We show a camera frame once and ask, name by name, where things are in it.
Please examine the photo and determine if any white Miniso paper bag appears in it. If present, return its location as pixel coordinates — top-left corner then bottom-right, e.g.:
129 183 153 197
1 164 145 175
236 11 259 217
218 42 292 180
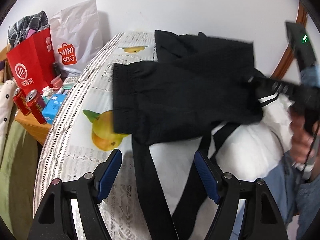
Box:
49 0 103 76

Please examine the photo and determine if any blue tissue box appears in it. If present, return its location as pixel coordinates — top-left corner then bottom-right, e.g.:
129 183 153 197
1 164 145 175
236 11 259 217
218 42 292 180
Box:
42 94 66 125

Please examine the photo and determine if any red drink can front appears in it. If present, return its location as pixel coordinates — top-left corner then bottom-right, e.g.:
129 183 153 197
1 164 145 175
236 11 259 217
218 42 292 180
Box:
25 89 47 124

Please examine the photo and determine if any brown wooden door frame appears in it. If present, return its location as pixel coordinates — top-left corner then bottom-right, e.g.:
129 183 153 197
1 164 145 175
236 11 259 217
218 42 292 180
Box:
269 2 308 80

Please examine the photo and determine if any red paper shopping bag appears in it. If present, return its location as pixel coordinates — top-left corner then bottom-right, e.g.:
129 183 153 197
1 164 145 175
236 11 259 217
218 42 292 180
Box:
7 28 56 94

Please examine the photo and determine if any person's right hand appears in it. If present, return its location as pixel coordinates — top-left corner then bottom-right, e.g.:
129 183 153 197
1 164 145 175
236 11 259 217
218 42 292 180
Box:
290 107 314 164

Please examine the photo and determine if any red drink can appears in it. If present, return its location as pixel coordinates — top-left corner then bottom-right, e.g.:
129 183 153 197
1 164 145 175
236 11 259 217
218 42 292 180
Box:
25 89 47 124
13 87 30 116

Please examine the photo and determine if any black white blue jacket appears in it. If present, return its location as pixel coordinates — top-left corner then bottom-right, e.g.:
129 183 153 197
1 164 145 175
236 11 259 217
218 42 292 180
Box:
111 29 320 240

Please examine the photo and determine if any red drink can rear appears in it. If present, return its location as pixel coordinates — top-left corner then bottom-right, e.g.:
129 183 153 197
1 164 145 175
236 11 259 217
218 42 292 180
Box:
13 87 30 116

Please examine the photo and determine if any fruit print bed sheet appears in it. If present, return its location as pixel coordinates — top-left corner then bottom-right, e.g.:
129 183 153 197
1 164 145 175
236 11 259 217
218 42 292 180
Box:
32 31 251 240

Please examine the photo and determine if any plaid dark cloth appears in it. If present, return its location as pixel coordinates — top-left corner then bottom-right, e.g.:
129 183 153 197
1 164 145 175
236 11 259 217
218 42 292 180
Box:
8 11 49 49

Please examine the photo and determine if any green blanket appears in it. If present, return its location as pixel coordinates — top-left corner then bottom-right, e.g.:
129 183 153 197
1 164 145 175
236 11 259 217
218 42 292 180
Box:
1 107 38 239

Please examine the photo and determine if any pink small container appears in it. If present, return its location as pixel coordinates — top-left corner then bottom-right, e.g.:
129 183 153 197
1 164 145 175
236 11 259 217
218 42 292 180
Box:
50 75 63 90

